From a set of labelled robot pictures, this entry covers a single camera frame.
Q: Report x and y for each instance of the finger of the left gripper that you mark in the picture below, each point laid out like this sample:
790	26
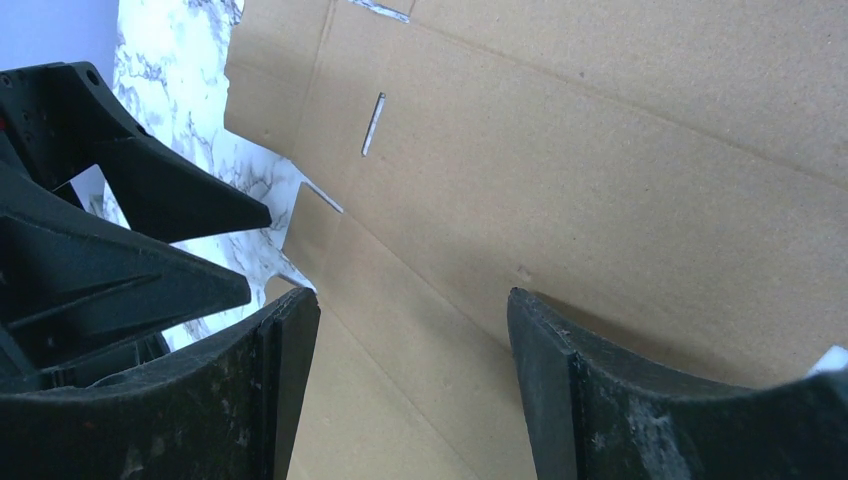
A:
74	286

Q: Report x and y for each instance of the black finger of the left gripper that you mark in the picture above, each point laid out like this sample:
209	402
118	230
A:
60	119

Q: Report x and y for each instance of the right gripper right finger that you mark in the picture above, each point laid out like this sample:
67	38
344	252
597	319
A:
595	410

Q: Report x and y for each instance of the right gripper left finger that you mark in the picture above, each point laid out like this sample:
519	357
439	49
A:
225	407

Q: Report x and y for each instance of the brown cardboard box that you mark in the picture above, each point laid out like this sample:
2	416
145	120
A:
670	175

